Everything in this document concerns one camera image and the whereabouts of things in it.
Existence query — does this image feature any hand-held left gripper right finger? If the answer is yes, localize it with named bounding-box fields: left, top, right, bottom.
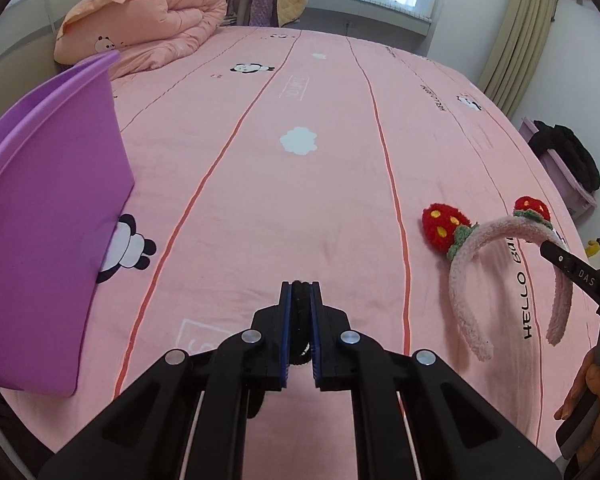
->
left=310, top=281, right=563, bottom=480

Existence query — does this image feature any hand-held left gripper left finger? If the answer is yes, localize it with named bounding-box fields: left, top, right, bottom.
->
left=39, top=281, right=295, bottom=480

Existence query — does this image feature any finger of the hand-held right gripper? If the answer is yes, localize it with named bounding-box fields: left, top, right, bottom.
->
left=539, top=239, right=600, bottom=313

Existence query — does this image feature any black knotted hair tie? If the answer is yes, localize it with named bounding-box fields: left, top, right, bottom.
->
left=247, top=280, right=315, bottom=418

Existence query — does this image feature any pink fuzzy strawberry headband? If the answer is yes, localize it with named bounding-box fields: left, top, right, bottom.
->
left=421, top=194, right=573, bottom=362

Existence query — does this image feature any purple plastic bin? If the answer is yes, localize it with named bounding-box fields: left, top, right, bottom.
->
left=0, top=50, right=136, bottom=398

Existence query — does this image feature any person's right hand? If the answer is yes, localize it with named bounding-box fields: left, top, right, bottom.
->
left=554, top=349, right=600, bottom=422

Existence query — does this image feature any pink storage box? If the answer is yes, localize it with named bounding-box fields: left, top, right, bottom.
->
left=520, top=117, right=598, bottom=221

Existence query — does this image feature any black clothing pile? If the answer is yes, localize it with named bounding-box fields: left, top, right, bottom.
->
left=527, top=120, right=600, bottom=193

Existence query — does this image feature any pink printed bed sheet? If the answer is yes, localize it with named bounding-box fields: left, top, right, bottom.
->
left=0, top=25, right=600, bottom=480

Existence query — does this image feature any beige curtain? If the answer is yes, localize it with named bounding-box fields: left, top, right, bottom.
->
left=475, top=0, right=561, bottom=121

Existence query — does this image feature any orange folded quilt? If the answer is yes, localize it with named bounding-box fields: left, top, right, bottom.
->
left=54, top=0, right=228, bottom=81

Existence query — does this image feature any grey headboard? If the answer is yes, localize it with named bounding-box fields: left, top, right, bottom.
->
left=0, top=0, right=88, bottom=93

